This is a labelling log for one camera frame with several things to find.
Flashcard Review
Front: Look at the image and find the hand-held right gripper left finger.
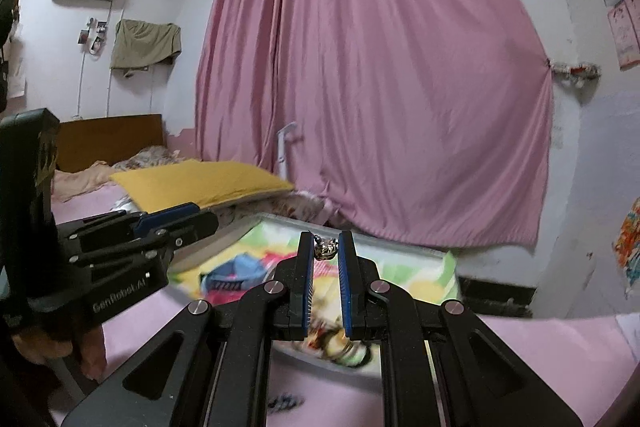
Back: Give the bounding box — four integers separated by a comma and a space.
60, 231, 317, 427

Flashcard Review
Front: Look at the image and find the blue watch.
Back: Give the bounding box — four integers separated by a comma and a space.
200, 257, 273, 305

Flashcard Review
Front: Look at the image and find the pink curtain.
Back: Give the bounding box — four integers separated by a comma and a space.
194, 0, 555, 248

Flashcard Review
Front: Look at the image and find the colourful cartoon box liner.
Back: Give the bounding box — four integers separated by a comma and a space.
172, 219, 458, 368

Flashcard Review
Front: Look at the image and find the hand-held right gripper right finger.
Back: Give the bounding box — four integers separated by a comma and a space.
337, 231, 583, 427

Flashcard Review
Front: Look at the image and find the pink bed sheet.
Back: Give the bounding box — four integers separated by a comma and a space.
50, 184, 136, 225

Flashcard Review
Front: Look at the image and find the silver chain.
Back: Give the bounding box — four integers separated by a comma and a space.
314, 234, 341, 260

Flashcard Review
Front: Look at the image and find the green hanging cloth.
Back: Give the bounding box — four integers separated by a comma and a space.
110, 19, 182, 76

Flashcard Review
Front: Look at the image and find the dark hanging garment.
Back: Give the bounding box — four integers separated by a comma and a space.
0, 0, 23, 108

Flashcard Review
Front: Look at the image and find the grey shallow box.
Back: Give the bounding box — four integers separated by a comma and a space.
167, 212, 461, 370

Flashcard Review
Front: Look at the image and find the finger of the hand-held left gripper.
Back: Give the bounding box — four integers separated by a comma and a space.
57, 202, 201, 238
65, 211, 219, 268

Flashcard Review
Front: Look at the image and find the pink table cloth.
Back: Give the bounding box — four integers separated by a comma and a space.
50, 302, 640, 427

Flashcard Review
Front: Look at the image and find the colourful cartoon wall sticker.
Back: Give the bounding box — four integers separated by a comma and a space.
612, 197, 640, 293

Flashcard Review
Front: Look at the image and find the white folding desk lamp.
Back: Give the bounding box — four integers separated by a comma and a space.
276, 122, 299, 180

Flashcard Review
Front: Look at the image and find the beige floral quilt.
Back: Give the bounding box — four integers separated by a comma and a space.
50, 146, 181, 202

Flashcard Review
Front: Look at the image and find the yellow pillow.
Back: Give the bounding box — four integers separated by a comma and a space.
109, 159, 296, 214

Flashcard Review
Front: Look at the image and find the wooden headboard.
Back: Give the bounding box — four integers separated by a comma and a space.
54, 114, 166, 174

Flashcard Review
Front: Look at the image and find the person's left hand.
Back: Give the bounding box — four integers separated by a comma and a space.
10, 317, 107, 383

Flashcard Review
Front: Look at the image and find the wall hook device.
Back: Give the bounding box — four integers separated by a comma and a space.
77, 16, 108, 55

